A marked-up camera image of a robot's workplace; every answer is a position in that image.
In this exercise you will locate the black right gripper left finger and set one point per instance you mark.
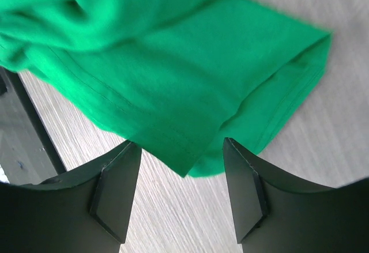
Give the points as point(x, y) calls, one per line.
point(86, 209)

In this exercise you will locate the green t shirt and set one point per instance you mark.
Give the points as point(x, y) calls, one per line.
point(176, 77)

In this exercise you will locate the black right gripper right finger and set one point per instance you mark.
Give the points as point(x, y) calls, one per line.
point(276, 211)

